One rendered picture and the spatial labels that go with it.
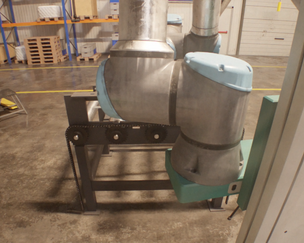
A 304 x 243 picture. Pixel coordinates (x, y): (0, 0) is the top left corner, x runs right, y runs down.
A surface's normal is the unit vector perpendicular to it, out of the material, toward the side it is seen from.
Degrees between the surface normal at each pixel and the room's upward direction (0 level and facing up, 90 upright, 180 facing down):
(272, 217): 90
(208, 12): 111
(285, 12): 90
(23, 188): 0
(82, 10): 90
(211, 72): 85
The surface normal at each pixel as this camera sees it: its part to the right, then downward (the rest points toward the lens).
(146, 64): 0.18, 0.30
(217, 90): -0.30, 0.41
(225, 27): 0.04, 0.45
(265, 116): -0.98, 0.08
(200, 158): -0.40, 0.07
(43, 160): 0.00, -0.89
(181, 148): -0.87, -0.14
